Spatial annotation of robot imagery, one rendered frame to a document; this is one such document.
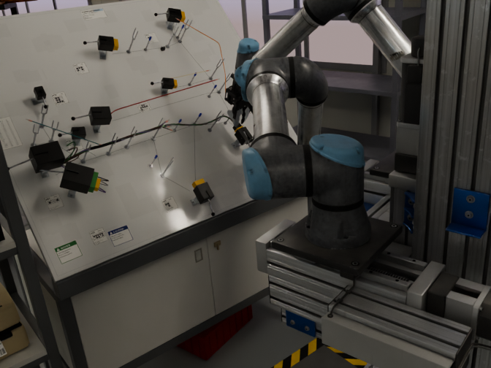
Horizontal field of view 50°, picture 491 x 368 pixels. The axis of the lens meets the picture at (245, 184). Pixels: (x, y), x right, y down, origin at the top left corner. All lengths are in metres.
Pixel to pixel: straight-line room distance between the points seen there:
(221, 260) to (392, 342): 1.18
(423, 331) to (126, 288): 1.16
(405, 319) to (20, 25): 1.74
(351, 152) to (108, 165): 1.08
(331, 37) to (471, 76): 2.76
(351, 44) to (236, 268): 2.05
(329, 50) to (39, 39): 2.23
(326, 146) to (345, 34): 2.71
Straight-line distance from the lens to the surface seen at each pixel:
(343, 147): 1.11
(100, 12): 2.36
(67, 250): 1.82
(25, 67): 2.13
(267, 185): 1.11
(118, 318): 2.00
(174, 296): 2.08
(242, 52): 1.92
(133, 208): 1.91
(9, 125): 1.99
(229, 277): 2.21
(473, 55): 1.13
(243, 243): 2.19
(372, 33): 1.70
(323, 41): 3.88
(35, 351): 1.89
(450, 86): 1.16
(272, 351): 2.67
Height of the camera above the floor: 1.77
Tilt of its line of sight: 24 degrees down
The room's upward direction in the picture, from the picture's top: 5 degrees counter-clockwise
